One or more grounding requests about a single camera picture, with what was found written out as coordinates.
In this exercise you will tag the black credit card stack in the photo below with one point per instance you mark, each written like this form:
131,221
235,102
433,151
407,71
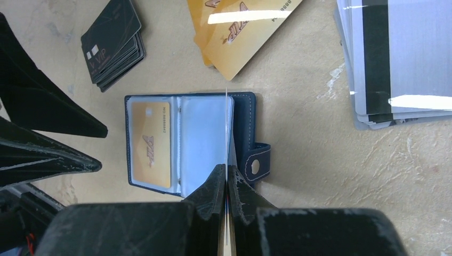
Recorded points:
113,44

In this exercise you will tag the single silver credit card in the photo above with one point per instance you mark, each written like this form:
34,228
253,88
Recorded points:
226,226

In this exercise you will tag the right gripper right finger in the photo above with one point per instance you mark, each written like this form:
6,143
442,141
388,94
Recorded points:
260,228

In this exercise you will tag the blue leather card holder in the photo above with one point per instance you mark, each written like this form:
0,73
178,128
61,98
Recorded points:
198,142

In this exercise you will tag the single gold credit card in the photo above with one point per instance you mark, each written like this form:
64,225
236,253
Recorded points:
151,143

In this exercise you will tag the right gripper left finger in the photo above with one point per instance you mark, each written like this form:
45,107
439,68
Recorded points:
192,226

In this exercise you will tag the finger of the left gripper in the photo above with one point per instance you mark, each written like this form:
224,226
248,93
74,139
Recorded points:
28,156
33,101

